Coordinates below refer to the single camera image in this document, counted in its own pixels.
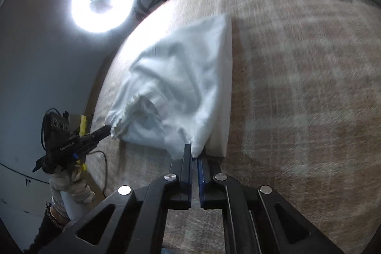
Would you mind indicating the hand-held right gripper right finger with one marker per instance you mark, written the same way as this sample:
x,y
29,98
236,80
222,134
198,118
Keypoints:
x,y
202,173

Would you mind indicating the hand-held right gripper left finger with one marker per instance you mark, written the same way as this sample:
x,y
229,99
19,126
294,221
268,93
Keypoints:
x,y
187,161

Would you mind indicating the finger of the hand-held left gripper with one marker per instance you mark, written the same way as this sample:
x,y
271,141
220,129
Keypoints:
x,y
99,132

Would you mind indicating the white t-shirt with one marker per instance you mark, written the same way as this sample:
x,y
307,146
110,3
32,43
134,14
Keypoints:
x,y
178,78

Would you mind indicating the person's left forearm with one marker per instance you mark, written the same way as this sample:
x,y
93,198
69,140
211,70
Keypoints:
x,y
44,230

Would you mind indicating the person's left hand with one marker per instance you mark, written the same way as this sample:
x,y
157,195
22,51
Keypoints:
x,y
77,188

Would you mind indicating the yellow bag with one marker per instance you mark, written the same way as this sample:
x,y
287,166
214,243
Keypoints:
x,y
83,123

